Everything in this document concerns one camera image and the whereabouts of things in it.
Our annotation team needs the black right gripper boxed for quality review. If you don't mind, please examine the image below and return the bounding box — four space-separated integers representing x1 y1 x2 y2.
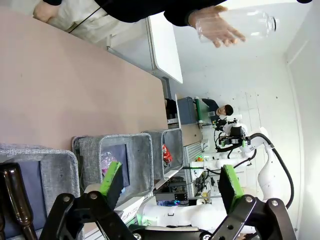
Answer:
218 135 251 148

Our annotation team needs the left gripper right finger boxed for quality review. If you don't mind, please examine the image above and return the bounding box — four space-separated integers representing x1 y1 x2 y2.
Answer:
212 163 299 240

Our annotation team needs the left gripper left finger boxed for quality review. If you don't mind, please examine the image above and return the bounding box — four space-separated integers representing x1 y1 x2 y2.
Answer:
39 161 140 240

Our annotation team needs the clear plastic bottle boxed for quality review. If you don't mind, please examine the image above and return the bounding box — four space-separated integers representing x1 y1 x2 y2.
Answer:
195 3 280 44

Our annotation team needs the person's left forearm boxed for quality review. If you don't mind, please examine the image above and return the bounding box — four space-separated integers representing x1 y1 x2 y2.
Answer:
162 0 226 27

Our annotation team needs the grey basket labelled bottle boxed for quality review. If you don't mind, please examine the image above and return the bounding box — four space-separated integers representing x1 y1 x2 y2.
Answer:
0 143 85 240

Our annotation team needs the grey basket labelled can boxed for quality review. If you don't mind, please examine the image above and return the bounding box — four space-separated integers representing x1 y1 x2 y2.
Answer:
141 127 185 182

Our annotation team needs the pink plastic wrapper waste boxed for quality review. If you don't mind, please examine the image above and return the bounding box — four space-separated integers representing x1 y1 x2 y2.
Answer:
99 149 119 176

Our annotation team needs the red crushed can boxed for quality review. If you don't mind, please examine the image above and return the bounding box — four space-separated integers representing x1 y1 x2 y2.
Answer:
161 143 174 165

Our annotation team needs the grey basket labelled plastic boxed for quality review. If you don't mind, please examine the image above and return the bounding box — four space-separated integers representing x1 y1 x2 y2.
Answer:
71 132 154 204

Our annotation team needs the person's left hand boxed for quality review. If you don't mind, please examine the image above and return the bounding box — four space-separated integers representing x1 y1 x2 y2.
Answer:
188 5 247 49

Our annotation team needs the seated dark-haired person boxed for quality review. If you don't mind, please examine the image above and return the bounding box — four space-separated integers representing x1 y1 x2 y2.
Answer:
201 98 235 119

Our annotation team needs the paper label PLASTIC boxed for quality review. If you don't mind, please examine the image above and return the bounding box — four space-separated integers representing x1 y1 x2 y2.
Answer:
116 196 146 224

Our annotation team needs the grey equipment box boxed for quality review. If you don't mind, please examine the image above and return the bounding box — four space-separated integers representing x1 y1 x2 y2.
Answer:
176 96 197 126

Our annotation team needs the brown glass bottle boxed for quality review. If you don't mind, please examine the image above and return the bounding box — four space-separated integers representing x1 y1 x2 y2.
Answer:
0 162 39 240

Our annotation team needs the black device with lights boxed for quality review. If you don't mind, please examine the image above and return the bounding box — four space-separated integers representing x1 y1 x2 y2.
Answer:
156 191 191 207

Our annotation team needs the empty white table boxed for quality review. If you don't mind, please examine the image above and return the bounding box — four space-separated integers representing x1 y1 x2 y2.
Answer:
146 14 184 85

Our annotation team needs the person's black sweater torso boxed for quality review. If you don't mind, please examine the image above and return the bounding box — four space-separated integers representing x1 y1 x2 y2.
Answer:
41 0 167 24

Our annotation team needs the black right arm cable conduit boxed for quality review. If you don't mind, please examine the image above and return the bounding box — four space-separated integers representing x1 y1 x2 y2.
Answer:
246 132 295 210

